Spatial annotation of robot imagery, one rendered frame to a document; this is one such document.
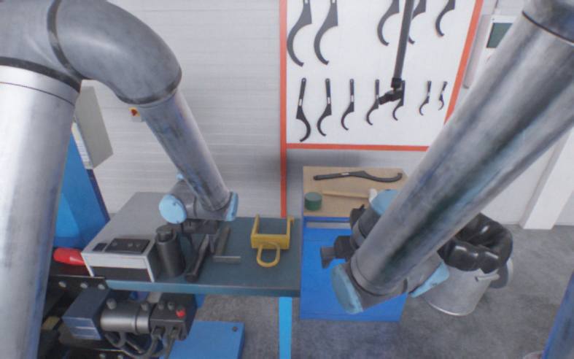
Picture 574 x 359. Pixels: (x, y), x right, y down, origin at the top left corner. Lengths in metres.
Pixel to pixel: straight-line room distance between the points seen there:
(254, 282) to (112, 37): 0.88
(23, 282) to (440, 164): 0.53
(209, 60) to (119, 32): 2.16
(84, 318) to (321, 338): 1.49
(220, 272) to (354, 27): 2.01
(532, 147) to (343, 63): 2.28
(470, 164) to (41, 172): 0.52
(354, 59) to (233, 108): 1.09
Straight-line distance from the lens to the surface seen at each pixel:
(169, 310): 1.17
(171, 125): 0.58
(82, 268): 1.36
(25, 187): 0.51
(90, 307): 1.28
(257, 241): 1.22
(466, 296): 2.48
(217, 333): 2.15
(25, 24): 0.55
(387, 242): 0.43
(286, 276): 1.13
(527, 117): 0.29
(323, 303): 2.18
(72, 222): 1.51
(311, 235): 1.74
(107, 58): 0.49
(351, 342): 2.26
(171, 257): 1.12
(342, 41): 2.51
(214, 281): 1.14
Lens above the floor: 1.90
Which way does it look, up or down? 29 degrees down
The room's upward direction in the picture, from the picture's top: straight up
